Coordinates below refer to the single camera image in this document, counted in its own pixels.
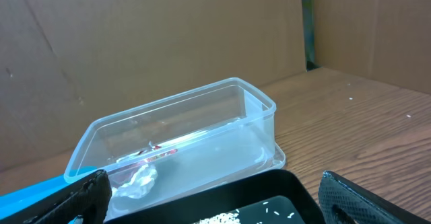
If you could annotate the red snack wrapper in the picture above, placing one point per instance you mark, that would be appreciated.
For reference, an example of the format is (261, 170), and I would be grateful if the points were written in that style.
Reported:
(154, 152)

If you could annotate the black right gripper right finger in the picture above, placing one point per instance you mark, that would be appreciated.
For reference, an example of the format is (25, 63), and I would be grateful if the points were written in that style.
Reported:
(343, 201)

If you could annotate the black waste tray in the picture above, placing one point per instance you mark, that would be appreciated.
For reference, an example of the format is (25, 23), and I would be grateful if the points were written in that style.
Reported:
(275, 196)

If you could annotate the white paper napkin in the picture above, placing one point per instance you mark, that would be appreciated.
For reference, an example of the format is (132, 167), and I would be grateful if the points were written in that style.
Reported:
(134, 183)

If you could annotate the teal plastic tray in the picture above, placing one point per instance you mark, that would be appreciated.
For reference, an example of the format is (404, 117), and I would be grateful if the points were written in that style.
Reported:
(54, 190)

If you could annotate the clear plastic bin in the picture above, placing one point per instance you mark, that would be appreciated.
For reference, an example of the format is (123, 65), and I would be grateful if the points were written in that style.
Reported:
(224, 131)

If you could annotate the cooked rice leftovers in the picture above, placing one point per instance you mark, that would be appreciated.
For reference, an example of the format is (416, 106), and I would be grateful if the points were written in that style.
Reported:
(229, 217)

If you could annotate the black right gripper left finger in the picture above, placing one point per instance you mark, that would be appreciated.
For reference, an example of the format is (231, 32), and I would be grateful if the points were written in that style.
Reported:
(84, 201)

